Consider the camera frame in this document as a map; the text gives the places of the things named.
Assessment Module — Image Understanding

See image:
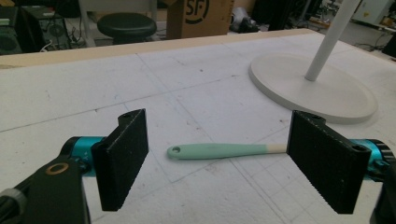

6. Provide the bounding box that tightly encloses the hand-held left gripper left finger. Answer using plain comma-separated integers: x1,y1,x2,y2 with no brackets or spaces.
91,108,149,212

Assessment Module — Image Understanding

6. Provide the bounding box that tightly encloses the brown cardboard box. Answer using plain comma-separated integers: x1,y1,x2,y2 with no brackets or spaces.
165,0,235,40

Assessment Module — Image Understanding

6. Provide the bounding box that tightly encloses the mint green handled utensil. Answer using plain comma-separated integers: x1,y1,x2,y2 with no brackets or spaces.
166,143,288,161

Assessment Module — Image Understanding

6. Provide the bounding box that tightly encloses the black computer case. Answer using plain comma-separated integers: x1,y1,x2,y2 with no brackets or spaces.
0,5,72,56

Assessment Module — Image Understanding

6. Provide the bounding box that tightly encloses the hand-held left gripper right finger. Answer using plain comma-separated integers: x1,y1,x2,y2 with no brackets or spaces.
286,109,373,215

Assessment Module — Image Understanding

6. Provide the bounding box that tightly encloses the black round stool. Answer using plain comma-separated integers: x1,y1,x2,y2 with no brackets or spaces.
96,12,158,45

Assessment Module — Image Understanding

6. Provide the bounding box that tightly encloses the white round lamp stand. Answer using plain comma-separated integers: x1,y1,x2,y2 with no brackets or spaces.
247,0,379,125

